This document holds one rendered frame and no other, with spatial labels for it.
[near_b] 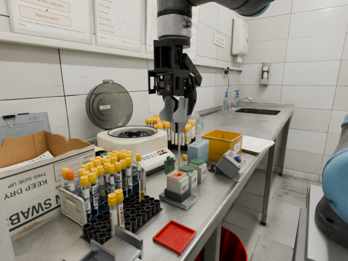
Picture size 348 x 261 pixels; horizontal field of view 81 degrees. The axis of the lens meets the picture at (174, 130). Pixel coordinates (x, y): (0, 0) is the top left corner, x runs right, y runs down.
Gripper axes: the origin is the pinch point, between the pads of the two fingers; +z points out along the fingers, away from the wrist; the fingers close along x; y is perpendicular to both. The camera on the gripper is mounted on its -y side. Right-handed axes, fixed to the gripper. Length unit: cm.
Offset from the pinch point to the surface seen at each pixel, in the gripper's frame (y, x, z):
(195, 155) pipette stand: -17.2, -4.4, 13.6
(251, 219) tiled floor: -126, -5, 108
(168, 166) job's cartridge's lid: 0.4, -3.1, 11.1
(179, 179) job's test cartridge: 1.1, 1.1, 13.6
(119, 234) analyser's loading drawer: 21.5, 1.3, 15.9
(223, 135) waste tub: -44.2, -5.0, 13.0
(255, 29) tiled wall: -240, -47, -71
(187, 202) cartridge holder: 1.1, 3.6, 19.3
